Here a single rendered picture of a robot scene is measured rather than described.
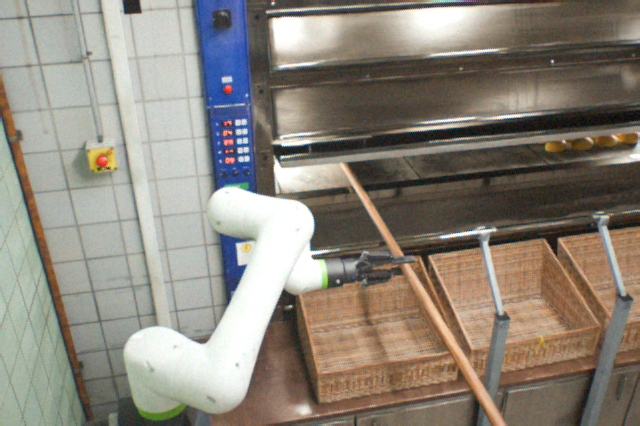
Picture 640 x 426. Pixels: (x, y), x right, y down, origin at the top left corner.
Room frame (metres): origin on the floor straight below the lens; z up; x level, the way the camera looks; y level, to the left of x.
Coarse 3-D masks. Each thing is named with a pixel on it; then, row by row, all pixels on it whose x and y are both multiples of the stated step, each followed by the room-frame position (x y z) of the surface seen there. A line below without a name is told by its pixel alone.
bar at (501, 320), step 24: (600, 216) 2.03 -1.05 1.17; (408, 240) 1.88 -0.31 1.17; (432, 240) 1.89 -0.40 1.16; (480, 240) 1.92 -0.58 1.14; (504, 312) 1.74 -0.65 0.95; (624, 312) 1.80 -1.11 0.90; (504, 336) 1.71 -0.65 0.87; (600, 360) 1.83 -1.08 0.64; (600, 384) 1.80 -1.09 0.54; (480, 408) 1.73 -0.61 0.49
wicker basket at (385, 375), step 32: (352, 288) 2.16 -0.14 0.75; (384, 288) 2.18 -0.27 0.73; (352, 320) 2.12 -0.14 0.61; (384, 320) 2.14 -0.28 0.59; (416, 320) 2.14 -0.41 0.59; (320, 352) 1.95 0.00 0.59; (352, 352) 1.95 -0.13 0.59; (384, 352) 1.94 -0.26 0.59; (416, 352) 1.94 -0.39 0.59; (448, 352) 1.79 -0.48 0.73; (320, 384) 1.68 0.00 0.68; (352, 384) 1.77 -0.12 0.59; (384, 384) 1.74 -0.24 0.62; (416, 384) 1.76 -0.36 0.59
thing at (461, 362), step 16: (352, 176) 2.29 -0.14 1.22; (368, 208) 2.04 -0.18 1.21; (384, 224) 1.91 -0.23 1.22; (384, 240) 1.83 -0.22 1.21; (416, 288) 1.54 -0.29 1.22; (432, 304) 1.46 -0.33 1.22; (432, 320) 1.40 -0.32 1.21; (448, 336) 1.32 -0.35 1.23; (464, 368) 1.20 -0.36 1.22; (480, 384) 1.14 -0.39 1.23; (480, 400) 1.09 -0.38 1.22; (496, 416) 1.04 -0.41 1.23
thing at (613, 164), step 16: (592, 160) 2.48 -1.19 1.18; (608, 160) 2.48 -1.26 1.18; (624, 160) 2.48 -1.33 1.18; (448, 176) 2.35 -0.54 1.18; (464, 176) 2.35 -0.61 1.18; (480, 176) 2.35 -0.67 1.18; (496, 176) 2.34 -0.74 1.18; (512, 176) 2.35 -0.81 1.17; (528, 176) 2.37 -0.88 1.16; (544, 176) 2.38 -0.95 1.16; (560, 176) 2.40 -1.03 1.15; (304, 192) 2.23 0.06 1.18; (320, 192) 2.23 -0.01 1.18; (336, 192) 2.23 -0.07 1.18; (352, 192) 2.22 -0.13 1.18; (368, 192) 2.23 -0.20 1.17; (384, 192) 2.25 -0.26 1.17; (400, 192) 2.26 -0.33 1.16; (416, 192) 2.27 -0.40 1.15
